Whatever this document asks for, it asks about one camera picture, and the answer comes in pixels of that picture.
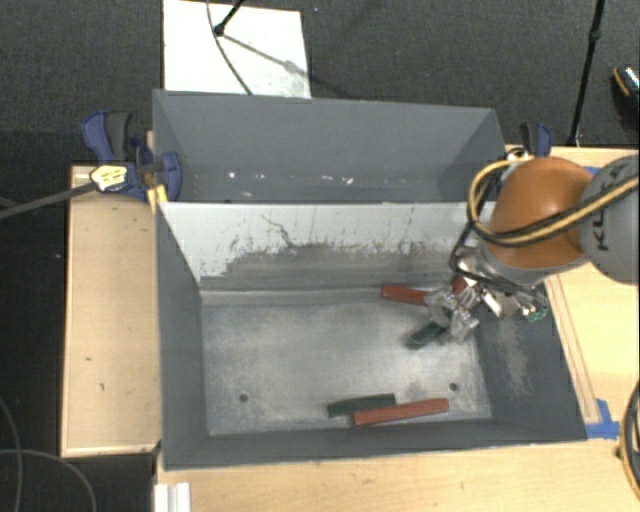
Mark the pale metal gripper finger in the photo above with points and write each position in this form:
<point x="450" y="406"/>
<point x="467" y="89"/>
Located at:
<point x="464" y="320"/>
<point x="440" y="306"/>

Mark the dark green block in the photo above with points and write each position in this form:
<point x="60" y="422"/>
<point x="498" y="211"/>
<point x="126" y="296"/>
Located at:
<point x="425" y="336"/>
<point x="361" y="405"/>

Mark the red-brown flat block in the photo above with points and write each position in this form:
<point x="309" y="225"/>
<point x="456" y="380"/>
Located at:
<point x="402" y="294"/>
<point x="400" y="412"/>

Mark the grey metal bin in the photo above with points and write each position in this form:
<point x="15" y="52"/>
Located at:
<point x="320" y="345"/>

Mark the pale wood flat board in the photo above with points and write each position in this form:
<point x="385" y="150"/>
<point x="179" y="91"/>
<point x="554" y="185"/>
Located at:
<point x="112" y="320"/>

